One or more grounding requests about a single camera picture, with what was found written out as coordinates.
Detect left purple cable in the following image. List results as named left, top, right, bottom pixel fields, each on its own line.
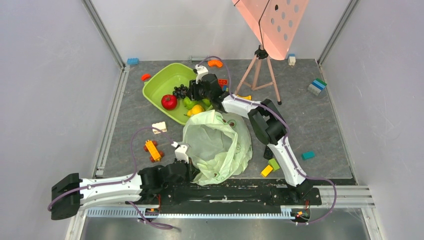
left=47, top=126, right=178, bottom=231

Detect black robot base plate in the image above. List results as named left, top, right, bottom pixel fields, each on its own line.
left=135, top=178, right=322, bottom=214

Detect purple cable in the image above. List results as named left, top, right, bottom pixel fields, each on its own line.
left=47, top=126, right=178, bottom=231
left=198, top=55, right=338, bottom=226

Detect grey metal handle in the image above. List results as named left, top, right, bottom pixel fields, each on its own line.
left=188, top=55, right=210, bottom=64

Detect red round block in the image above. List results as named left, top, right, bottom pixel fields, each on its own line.
left=140, top=73, right=152, bottom=82

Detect pink perforated board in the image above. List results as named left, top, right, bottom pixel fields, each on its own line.
left=231, top=0, right=309, bottom=61

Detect dark fake grape bunch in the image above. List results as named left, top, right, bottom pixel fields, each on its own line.
left=172, top=84, right=189, bottom=100

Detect green plastic basin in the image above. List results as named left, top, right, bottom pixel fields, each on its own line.
left=142, top=63, right=196, bottom=125

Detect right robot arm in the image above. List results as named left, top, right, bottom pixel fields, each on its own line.
left=187, top=73, right=313, bottom=204

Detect green fake cabbage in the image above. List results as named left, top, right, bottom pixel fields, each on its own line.
left=183, top=97, right=198, bottom=110

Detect teal small block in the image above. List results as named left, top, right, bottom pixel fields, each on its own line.
left=301, top=151, right=316, bottom=160

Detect pink tripod stand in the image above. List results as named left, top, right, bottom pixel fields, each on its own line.
left=234, top=45, right=282, bottom=106

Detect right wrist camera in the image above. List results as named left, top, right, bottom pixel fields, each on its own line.
left=193, top=64, right=209, bottom=84

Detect orange arch block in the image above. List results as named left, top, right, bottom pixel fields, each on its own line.
left=207, top=59, right=224, bottom=68

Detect red toy brick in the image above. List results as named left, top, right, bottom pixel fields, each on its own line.
left=218, top=78, right=228, bottom=88

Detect stacked grey blue green bricks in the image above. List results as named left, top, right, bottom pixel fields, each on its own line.
left=307, top=78, right=327, bottom=96

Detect yellow wooden block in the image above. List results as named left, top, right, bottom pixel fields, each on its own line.
left=260, top=165, right=274, bottom=178

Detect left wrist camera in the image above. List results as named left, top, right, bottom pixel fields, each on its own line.
left=171, top=141, right=190, bottom=164

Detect white toy brick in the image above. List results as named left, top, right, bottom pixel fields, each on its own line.
left=151, top=121, right=168, bottom=135

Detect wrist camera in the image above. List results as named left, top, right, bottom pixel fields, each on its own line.
left=193, top=64, right=209, bottom=84
left=171, top=141, right=190, bottom=164

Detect yellow arch block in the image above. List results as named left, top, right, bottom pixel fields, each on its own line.
left=237, top=95, right=252, bottom=101

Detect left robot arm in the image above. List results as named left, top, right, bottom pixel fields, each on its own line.
left=47, top=160, right=200, bottom=221

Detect orange small toy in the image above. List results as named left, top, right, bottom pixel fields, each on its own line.
left=143, top=140, right=164, bottom=163

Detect white blue small block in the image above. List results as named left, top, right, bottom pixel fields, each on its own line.
left=287, top=53, right=296, bottom=66

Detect red fake tomato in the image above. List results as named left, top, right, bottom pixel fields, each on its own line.
left=161, top=94, right=178, bottom=110

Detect pale green plastic bag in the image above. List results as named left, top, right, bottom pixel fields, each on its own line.
left=182, top=110, right=253, bottom=186

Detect light green wooden block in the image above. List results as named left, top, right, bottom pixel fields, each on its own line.
left=268, top=158, right=281, bottom=172

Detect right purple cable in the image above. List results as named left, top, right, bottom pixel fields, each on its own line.
left=198, top=55, right=338, bottom=226

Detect blue toy brick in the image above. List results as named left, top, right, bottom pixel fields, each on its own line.
left=126, top=58, right=140, bottom=66

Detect green fake apple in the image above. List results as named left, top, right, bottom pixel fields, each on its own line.
left=202, top=98, right=212, bottom=107

